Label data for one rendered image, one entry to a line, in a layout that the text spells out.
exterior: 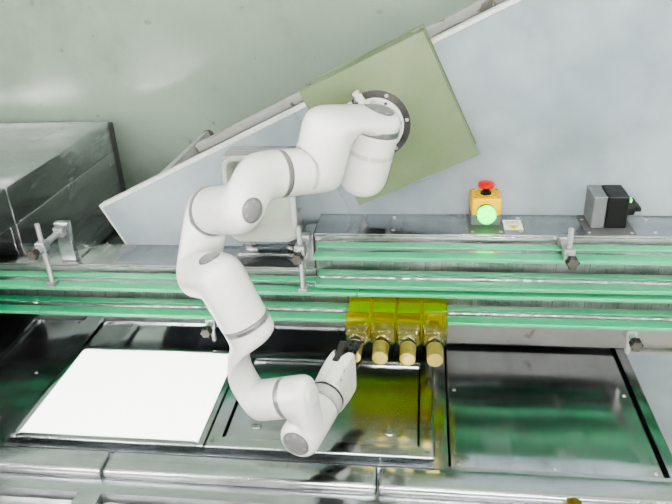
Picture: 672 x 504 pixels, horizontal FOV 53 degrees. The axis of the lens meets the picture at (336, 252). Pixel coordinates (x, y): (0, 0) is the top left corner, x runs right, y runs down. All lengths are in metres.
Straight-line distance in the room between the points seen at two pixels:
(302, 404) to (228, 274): 0.27
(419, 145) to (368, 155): 0.34
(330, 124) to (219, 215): 0.25
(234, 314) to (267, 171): 0.24
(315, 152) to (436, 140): 0.45
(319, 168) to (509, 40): 0.62
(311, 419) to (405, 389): 0.40
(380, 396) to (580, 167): 0.72
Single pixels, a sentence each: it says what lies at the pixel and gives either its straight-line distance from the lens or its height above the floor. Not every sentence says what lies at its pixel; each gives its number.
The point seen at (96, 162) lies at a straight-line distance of 2.47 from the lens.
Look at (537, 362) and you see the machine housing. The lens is 1.73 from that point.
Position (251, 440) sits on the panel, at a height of 1.30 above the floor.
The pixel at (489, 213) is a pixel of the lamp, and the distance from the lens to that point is 1.60.
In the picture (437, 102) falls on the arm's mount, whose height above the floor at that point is 0.84.
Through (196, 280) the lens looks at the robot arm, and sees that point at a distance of 1.10.
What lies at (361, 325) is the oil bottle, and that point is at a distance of 1.49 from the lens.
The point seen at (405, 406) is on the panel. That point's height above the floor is 1.16.
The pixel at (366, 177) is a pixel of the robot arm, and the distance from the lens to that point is 1.25.
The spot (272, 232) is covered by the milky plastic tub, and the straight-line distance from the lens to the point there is 1.71.
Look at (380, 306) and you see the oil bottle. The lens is 1.55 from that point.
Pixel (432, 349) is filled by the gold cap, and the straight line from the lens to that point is 1.43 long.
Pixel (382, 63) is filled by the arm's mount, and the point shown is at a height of 0.84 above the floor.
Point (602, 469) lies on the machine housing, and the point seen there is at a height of 1.28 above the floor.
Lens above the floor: 2.32
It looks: 62 degrees down
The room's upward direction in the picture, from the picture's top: 165 degrees counter-clockwise
